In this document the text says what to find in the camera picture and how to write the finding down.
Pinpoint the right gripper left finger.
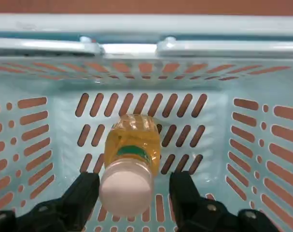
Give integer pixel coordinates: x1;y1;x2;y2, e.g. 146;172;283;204
0;171;100;232

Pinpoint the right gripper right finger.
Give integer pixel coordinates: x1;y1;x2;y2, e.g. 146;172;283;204
169;171;282;232

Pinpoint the juice bottle white cap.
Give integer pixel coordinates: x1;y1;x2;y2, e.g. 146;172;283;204
99;114;161;217

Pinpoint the light blue plastic basket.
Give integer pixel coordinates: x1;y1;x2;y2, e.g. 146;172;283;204
0;13;293;232

